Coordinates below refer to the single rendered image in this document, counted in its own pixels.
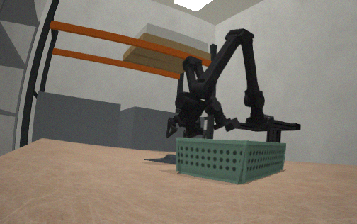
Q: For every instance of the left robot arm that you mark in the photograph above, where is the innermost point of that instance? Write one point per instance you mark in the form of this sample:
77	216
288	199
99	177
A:
205	85

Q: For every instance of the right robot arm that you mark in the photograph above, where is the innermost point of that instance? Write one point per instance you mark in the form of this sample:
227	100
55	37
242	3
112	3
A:
193	66

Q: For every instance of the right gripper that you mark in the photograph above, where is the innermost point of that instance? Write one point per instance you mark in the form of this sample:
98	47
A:
201	131

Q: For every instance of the green perforated basket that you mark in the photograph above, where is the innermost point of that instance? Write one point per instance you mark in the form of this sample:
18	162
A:
221	159

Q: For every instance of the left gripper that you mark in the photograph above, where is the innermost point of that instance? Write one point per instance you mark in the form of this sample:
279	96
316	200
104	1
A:
189	122

